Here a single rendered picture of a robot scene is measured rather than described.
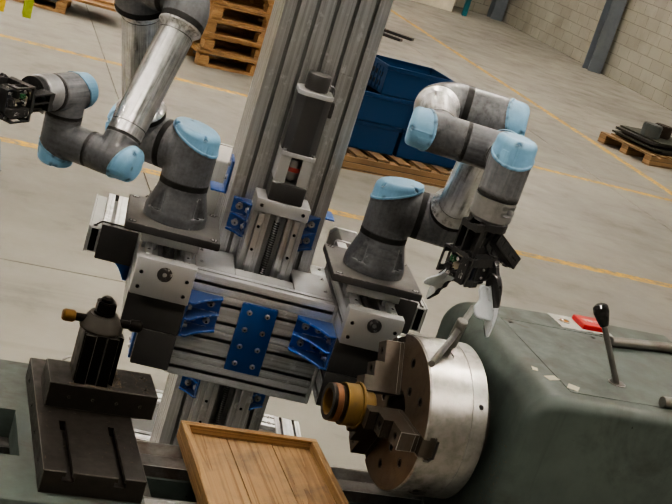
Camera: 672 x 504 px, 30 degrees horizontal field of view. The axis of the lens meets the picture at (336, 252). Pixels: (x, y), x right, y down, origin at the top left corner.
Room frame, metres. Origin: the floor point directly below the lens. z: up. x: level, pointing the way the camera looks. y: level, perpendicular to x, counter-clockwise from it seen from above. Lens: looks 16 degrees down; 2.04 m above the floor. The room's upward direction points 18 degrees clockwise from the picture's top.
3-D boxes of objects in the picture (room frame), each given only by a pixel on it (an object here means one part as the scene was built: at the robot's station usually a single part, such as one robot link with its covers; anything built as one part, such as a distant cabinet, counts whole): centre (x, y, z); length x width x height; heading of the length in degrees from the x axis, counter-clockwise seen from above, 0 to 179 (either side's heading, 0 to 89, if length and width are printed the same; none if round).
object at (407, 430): (2.21, -0.22, 1.08); 0.12 x 0.11 x 0.05; 21
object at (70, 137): (2.47, 0.60, 1.36); 0.11 x 0.08 x 0.11; 76
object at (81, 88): (2.48, 0.61, 1.46); 0.11 x 0.08 x 0.09; 156
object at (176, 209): (2.83, 0.39, 1.21); 0.15 x 0.15 x 0.10
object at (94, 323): (2.17, 0.38, 1.14); 0.08 x 0.08 x 0.03
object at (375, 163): (9.58, -0.11, 0.39); 1.20 x 0.80 x 0.79; 118
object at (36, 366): (2.10, 0.35, 0.95); 0.43 x 0.18 x 0.04; 21
